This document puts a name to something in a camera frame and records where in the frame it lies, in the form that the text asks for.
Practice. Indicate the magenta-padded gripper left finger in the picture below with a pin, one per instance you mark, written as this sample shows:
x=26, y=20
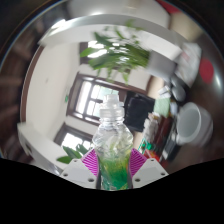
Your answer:
x=77, y=170

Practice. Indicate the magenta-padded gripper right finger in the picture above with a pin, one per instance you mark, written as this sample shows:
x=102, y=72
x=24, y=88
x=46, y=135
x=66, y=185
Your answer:
x=151, y=170

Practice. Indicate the clear bottle with green label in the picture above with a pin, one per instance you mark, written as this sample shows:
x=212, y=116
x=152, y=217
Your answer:
x=112, y=140

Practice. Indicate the leafy plant in white pot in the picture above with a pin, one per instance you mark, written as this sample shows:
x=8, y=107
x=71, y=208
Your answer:
x=120, y=56
x=71, y=154

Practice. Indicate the green package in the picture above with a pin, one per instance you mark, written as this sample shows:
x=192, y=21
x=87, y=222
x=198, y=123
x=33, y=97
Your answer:
x=146, y=145

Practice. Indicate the dark framed window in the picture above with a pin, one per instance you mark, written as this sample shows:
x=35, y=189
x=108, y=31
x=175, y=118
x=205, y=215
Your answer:
x=85, y=46
x=68, y=140

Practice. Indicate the dark brown box with packets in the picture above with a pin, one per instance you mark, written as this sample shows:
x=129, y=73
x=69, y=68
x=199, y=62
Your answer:
x=160, y=128

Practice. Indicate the white mug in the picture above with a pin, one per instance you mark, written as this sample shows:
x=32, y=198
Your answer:
x=193, y=125

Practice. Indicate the green cloth pad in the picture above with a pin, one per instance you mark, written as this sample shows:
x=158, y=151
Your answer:
x=162, y=106

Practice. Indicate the dark wooden double door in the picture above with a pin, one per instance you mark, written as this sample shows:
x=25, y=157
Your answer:
x=86, y=100

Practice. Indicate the green exit sign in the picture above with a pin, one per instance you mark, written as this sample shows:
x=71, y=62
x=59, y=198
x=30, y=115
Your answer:
x=66, y=99

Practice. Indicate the flat round red coaster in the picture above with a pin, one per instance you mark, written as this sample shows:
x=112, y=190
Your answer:
x=206, y=70

